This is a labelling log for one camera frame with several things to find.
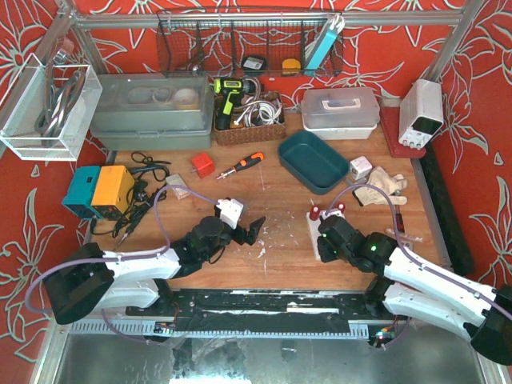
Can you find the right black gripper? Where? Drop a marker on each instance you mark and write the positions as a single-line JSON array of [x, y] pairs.
[[325, 246]]

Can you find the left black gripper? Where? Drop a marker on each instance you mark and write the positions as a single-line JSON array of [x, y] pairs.
[[241, 233]]

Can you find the orange black screwdriver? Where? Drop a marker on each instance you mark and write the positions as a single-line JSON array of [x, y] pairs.
[[244, 164]]

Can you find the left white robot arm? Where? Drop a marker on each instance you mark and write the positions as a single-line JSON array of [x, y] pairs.
[[92, 279]]

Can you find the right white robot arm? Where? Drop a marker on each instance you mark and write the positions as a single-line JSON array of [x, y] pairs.
[[406, 284]]

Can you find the white peg board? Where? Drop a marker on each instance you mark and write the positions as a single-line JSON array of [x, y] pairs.
[[314, 234]]

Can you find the small red screwdriver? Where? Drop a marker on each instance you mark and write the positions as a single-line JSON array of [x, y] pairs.
[[399, 220]]

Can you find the small clear parts box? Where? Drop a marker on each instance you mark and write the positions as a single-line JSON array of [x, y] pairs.
[[407, 239]]

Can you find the small clear screw box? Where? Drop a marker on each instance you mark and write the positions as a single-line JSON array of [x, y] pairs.
[[179, 187]]

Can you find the white cube adapter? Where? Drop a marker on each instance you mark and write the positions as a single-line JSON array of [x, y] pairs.
[[360, 167]]

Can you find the beige work glove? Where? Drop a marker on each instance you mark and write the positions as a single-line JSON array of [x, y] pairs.
[[392, 186]]

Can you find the teal plastic tray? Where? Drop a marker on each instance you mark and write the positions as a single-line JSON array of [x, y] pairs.
[[313, 162]]

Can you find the red cube adapter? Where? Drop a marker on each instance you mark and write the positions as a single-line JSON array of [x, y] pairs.
[[202, 164]]

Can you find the brown wicker basket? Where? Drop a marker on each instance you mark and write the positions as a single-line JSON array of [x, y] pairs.
[[263, 125]]

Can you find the soldering iron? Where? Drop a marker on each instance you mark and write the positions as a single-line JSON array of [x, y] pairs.
[[127, 233]]

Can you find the white plastic lidded box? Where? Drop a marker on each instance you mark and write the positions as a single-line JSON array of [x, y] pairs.
[[340, 113]]

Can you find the yellow soldering station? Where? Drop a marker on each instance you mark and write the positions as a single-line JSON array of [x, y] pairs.
[[112, 192]]

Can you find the green black drill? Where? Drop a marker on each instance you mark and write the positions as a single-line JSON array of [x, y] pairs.
[[232, 91]]

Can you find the grey plastic storage box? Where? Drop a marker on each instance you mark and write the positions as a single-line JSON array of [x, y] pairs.
[[153, 112]]

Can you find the white power supply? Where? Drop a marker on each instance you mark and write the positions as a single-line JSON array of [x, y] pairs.
[[421, 114]]

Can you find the yellow tape measure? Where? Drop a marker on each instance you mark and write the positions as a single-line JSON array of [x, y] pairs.
[[291, 67]]

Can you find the teal device box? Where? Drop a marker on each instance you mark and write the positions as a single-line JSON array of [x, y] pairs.
[[80, 192]]

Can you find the blue white case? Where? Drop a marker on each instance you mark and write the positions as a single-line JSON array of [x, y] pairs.
[[316, 51]]

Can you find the clear acrylic box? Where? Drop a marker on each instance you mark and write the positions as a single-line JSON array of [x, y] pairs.
[[48, 118]]

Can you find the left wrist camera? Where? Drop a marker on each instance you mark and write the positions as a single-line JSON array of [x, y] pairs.
[[229, 210]]

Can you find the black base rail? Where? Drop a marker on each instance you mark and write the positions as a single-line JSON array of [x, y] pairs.
[[265, 312]]

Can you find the black wire basket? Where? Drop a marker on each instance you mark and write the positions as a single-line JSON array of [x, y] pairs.
[[213, 41]]

